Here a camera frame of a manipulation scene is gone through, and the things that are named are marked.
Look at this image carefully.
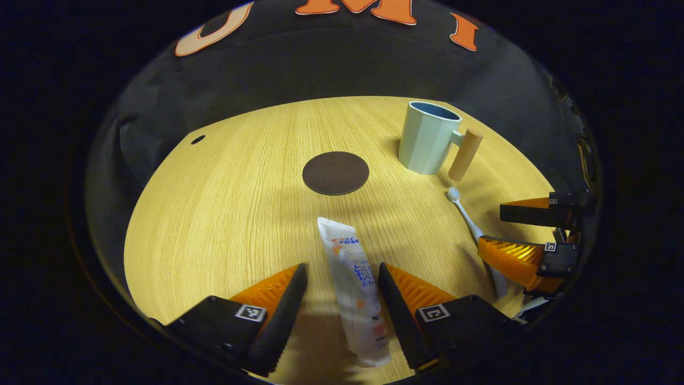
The pale blue cup wooden handle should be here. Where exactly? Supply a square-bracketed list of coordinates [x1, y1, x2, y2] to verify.
[398, 101, 484, 182]

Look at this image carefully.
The white toothbrush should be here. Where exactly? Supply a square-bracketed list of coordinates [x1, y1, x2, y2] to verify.
[447, 187, 508, 298]

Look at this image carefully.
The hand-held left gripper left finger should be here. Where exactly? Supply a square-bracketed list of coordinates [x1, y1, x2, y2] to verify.
[160, 263, 308, 378]

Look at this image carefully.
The round dark brown coaster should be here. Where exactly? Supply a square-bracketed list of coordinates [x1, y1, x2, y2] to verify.
[302, 151, 370, 196]

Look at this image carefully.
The white toothpaste tube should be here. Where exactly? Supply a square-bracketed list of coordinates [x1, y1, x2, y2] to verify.
[317, 217, 392, 368]

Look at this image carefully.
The black backdrop cloth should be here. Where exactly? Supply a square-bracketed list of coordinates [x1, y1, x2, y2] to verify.
[85, 0, 599, 300]

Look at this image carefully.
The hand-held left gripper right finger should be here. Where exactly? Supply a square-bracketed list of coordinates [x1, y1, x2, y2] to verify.
[378, 262, 522, 372]

